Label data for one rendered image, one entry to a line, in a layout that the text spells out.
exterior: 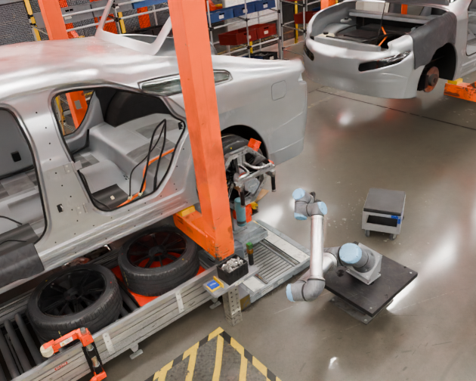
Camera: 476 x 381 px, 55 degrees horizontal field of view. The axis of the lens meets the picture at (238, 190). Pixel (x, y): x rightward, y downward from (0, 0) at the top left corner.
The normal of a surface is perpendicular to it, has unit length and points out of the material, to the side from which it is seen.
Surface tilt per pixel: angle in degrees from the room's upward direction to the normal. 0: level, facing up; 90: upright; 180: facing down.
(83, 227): 92
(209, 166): 90
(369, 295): 0
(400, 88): 102
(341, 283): 0
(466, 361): 0
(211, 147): 90
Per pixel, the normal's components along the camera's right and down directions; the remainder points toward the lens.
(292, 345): -0.09, -0.85
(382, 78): -0.31, 0.52
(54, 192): 0.61, 0.33
